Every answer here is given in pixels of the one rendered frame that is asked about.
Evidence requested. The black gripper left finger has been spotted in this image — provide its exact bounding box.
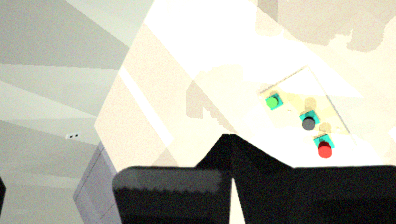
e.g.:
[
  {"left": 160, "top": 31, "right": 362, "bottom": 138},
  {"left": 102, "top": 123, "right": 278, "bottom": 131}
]
[{"left": 112, "top": 134, "right": 234, "bottom": 224}]

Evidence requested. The tan circuit board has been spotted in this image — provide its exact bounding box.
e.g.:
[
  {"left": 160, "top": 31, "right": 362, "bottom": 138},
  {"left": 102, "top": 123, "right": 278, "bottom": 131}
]
[{"left": 257, "top": 67, "right": 359, "bottom": 167}]

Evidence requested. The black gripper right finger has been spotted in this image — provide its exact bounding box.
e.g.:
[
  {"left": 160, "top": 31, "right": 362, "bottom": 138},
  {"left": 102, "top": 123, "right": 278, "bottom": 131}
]
[{"left": 229, "top": 134, "right": 396, "bottom": 224}]

